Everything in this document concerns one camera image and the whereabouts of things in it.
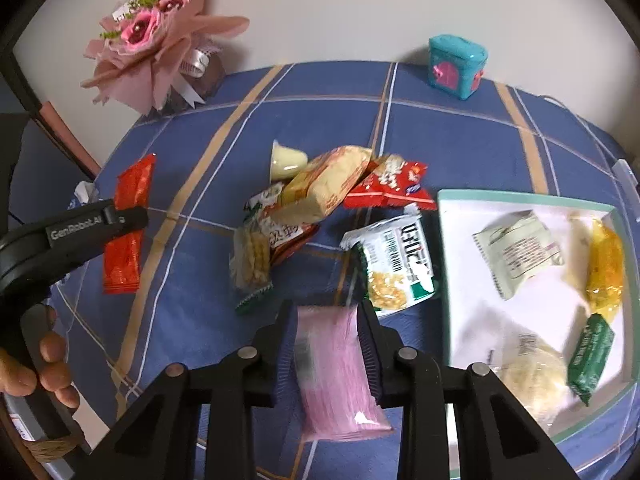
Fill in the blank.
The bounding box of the teal rimmed white tray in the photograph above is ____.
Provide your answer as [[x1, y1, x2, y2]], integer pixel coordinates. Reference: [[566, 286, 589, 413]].
[[437, 190, 639, 479]]

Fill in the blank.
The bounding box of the orange red wafer packet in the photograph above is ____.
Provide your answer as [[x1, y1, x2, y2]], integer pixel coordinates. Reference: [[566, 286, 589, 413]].
[[103, 154, 156, 295]]

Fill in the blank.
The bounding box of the crumpled blue white wrapper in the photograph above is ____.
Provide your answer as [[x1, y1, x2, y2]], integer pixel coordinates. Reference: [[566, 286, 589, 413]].
[[68, 181, 100, 209]]

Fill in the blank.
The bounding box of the pale green printed packet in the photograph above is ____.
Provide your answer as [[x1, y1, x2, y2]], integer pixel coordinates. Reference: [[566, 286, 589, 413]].
[[473, 210, 564, 300]]

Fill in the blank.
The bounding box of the red white candy packet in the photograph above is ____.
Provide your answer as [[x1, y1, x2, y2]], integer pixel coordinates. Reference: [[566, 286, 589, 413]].
[[343, 154, 437, 210]]

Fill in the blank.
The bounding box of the person's left hand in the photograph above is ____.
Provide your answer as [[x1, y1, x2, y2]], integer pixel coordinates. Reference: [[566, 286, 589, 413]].
[[0, 306, 80, 413]]

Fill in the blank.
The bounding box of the red brown milk snack packet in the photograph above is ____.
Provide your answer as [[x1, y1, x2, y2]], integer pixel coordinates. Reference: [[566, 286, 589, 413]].
[[244, 182, 319, 266]]

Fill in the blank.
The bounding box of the dark green snack packet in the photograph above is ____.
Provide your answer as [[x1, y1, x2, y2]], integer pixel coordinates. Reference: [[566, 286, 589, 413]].
[[567, 313, 615, 406]]

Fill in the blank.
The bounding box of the green edged cracker packet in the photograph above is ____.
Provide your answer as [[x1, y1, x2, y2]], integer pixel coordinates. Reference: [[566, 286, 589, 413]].
[[229, 220, 272, 314]]

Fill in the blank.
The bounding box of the pink snack packet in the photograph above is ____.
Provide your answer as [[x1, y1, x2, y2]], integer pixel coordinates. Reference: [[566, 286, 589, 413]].
[[294, 307, 393, 442]]

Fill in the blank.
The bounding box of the pink paper flower bouquet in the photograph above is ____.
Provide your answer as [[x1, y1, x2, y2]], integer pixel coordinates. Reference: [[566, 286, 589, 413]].
[[81, 0, 250, 115]]

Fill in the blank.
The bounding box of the white green corn snack bag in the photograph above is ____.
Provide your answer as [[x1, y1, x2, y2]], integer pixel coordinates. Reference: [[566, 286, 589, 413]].
[[341, 204, 436, 316]]

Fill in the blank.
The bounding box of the teal toy house box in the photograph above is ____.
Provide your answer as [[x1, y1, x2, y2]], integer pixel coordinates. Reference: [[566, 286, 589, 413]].
[[427, 34, 488, 101]]

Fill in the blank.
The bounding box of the yellow snack bag with barcode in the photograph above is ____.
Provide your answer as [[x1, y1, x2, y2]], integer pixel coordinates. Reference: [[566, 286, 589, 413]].
[[563, 217, 625, 325]]

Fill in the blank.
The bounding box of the yellow orange bread packet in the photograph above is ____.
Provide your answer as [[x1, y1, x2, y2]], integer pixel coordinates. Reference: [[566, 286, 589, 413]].
[[270, 145, 372, 226]]

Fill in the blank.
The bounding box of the clear bag with pastry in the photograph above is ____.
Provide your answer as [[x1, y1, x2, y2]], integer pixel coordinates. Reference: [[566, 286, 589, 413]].
[[495, 333, 568, 430]]

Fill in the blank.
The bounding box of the blue plaid tablecloth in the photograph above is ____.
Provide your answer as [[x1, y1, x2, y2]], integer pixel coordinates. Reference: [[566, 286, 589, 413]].
[[52, 62, 639, 479]]

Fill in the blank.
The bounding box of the pale yellow jelly cup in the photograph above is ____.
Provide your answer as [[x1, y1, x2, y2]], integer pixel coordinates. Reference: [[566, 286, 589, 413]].
[[269, 140, 308, 182]]

